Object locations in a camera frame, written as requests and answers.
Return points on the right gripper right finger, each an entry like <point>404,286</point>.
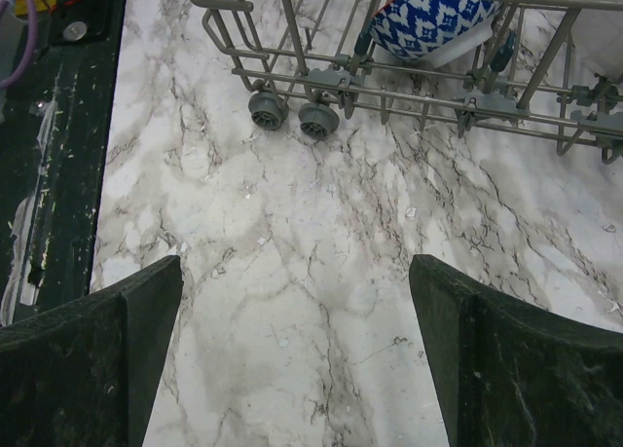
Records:
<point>508,373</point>

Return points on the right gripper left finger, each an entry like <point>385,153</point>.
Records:
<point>87,373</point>

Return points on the blue zigzag patterned bowl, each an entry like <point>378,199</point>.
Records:
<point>435,31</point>

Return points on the blue rimmed white plate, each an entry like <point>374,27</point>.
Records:
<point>597,37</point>

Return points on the black mounting base bar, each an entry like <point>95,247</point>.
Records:
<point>59,67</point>

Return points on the grey wire dish rack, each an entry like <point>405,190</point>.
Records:
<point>527,79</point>

